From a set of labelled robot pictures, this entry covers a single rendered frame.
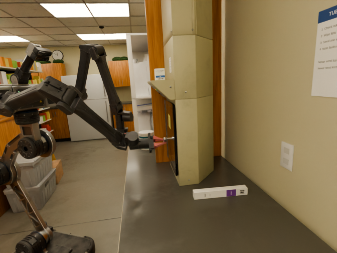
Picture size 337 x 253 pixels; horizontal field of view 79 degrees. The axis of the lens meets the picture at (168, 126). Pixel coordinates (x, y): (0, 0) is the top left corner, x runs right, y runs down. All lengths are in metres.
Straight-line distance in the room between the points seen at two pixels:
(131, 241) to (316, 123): 0.79
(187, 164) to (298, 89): 0.61
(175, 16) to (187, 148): 0.64
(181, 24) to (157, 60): 0.39
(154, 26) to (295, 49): 0.83
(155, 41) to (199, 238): 1.12
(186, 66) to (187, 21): 0.20
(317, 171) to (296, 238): 0.25
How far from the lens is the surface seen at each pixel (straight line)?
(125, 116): 1.43
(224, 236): 0.87
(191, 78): 1.05
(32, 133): 1.56
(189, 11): 1.10
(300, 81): 0.95
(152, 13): 1.45
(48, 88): 0.95
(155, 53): 1.40
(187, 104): 1.05
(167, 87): 1.02
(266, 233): 0.92
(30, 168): 3.02
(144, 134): 1.73
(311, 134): 0.92
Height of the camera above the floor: 1.50
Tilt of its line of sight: 12 degrees down
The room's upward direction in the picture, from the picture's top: 3 degrees counter-clockwise
